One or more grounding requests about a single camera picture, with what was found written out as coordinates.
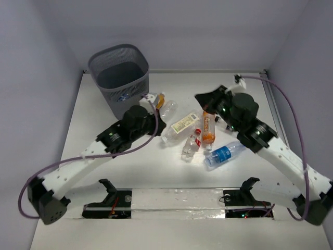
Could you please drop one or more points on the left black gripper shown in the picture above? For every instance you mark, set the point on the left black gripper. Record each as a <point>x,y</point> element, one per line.
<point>157,125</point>

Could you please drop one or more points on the clear bottle black label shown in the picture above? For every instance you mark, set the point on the clear bottle black label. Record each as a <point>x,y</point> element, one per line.
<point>222,125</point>

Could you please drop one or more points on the silver foil tape strip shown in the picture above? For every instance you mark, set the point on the silver foil tape strip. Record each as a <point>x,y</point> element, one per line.
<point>181,204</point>

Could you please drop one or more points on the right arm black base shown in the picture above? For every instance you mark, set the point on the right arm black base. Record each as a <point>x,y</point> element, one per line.
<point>240,203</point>

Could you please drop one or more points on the clear bottle red cap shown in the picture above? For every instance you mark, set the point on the clear bottle red cap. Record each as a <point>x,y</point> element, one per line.
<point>192,145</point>

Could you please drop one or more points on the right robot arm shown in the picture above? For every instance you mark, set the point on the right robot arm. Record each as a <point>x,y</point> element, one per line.
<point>310,194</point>

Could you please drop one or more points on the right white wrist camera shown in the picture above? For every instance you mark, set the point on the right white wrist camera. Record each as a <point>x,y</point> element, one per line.
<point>239,85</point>

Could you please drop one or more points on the clear bottle yellow label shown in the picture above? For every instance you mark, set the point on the clear bottle yellow label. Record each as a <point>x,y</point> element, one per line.
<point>182,128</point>

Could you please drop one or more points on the orange bottle blue white label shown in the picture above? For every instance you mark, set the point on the orange bottle blue white label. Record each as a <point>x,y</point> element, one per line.
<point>161,100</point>

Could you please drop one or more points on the blue tinted water bottle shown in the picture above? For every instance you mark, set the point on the blue tinted water bottle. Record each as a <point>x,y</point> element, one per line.
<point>223,155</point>

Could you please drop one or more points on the orange bottle white cap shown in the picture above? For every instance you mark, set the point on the orange bottle white cap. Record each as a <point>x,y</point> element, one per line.
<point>208,135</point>

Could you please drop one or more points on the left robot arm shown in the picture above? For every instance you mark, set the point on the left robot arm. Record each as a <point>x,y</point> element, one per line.
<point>48,193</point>

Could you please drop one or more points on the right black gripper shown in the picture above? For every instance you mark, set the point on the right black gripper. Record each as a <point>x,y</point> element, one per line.
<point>208,100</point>

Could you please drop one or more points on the clear bottle blue label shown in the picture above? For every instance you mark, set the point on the clear bottle blue label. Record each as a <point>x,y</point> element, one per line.
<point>122,97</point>

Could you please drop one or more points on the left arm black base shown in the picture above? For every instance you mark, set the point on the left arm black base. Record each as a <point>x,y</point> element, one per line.
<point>115,205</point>

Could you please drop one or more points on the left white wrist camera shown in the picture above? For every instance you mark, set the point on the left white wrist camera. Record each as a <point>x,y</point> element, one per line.
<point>148,100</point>

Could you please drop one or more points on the clear ribbed plastic bottle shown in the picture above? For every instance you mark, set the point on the clear ribbed plastic bottle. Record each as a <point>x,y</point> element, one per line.
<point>168,110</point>

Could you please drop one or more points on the grey mesh waste bin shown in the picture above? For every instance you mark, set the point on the grey mesh waste bin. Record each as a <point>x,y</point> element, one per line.
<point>121,68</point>

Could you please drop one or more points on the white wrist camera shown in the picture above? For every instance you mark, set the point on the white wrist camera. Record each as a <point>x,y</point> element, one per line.
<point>148,100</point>
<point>239,85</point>

